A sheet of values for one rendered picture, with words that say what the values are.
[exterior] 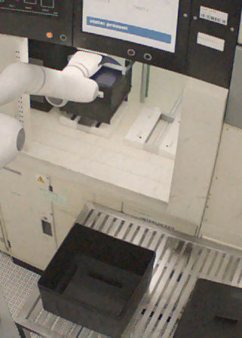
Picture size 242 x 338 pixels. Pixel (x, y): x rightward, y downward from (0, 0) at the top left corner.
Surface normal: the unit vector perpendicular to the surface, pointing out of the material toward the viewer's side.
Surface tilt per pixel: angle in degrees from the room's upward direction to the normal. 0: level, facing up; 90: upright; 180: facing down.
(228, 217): 90
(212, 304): 0
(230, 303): 0
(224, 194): 90
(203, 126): 90
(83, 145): 0
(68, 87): 62
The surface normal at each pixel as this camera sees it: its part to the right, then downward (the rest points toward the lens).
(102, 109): -0.39, 0.65
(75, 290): 0.04, -0.69
